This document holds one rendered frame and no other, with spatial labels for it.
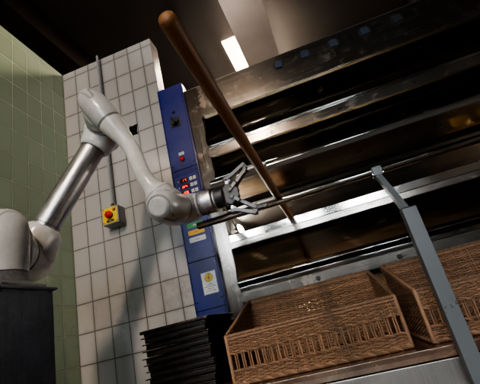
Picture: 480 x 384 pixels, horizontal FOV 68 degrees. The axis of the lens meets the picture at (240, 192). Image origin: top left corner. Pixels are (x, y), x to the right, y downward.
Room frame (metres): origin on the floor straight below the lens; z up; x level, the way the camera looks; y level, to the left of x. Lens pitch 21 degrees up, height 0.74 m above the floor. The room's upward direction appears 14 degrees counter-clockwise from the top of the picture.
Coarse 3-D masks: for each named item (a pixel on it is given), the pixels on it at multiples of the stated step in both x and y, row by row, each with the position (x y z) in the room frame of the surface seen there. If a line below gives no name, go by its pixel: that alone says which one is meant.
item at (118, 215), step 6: (102, 210) 1.79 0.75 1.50; (108, 210) 1.78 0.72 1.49; (114, 210) 1.78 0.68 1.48; (120, 210) 1.80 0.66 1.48; (102, 216) 1.80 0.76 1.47; (114, 216) 1.78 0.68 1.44; (120, 216) 1.79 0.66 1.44; (108, 222) 1.78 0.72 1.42; (114, 222) 1.78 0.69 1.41; (120, 222) 1.81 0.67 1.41
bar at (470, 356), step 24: (456, 144) 1.18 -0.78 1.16; (384, 168) 1.23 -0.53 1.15; (312, 192) 1.28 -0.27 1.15; (216, 216) 1.36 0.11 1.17; (240, 216) 1.35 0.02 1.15; (408, 216) 1.01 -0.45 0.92; (432, 264) 1.01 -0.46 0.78; (432, 288) 1.04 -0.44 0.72; (456, 312) 1.01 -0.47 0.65; (456, 336) 1.01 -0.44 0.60
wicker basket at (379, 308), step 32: (320, 288) 1.62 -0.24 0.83; (352, 288) 1.59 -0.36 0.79; (384, 288) 1.25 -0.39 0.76; (256, 320) 1.66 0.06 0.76; (288, 320) 1.19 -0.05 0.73; (320, 320) 1.18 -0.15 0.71; (352, 320) 1.16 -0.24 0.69; (384, 320) 1.15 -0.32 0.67; (256, 352) 1.22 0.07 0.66; (288, 352) 1.60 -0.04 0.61; (320, 352) 1.18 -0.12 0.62; (352, 352) 1.17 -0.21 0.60; (384, 352) 1.15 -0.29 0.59
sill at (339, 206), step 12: (456, 168) 1.52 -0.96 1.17; (468, 168) 1.52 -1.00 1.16; (420, 180) 1.55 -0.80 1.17; (432, 180) 1.54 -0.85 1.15; (384, 192) 1.59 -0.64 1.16; (336, 204) 1.63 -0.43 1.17; (348, 204) 1.62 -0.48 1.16; (360, 204) 1.61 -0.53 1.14; (300, 216) 1.66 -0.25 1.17; (312, 216) 1.65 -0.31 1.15; (264, 228) 1.70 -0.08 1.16; (276, 228) 1.69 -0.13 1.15; (240, 240) 1.73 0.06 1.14
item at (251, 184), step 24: (408, 120) 1.41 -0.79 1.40; (432, 120) 1.42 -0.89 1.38; (456, 120) 1.46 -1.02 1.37; (336, 144) 1.47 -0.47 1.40; (360, 144) 1.48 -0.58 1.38; (384, 144) 1.53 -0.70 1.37; (408, 144) 1.57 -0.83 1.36; (288, 168) 1.56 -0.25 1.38; (312, 168) 1.61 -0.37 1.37; (336, 168) 1.65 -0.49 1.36; (240, 192) 1.68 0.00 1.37
